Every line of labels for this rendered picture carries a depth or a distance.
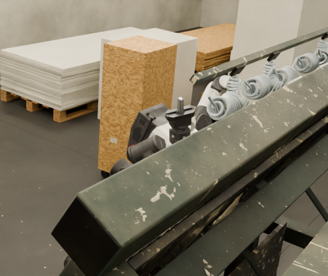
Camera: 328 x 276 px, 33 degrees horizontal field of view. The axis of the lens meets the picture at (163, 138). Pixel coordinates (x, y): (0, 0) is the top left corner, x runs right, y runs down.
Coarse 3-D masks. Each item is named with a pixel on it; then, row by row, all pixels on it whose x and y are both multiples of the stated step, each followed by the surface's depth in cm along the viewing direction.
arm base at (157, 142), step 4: (152, 136) 250; (156, 136) 251; (152, 140) 248; (156, 140) 249; (160, 140) 253; (164, 140) 258; (152, 144) 248; (156, 144) 247; (160, 144) 251; (164, 144) 256; (128, 148) 254; (156, 148) 247; (160, 148) 249; (128, 152) 253; (132, 156) 252; (132, 160) 252
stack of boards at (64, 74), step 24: (24, 48) 666; (48, 48) 676; (72, 48) 687; (96, 48) 697; (0, 72) 661; (24, 72) 635; (48, 72) 615; (72, 72) 614; (96, 72) 650; (24, 96) 648; (48, 96) 626; (72, 96) 627; (96, 96) 662
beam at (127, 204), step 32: (288, 96) 130; (320, 96) 140; (224, 128) 106; (256, 128) 113; (288, 128) 120; (160, 160) 90; (192, 160) 94; (224, 160) 99; (256, 160) 114; (96, 192) 78; (128, 192) 81; (160, 192) 85; (192, 192) 88; (64, 224) 79; (96, 224) 75; (128, 224) 77; (160, 224) 82; (96, 256) 77; (128, 256) 84
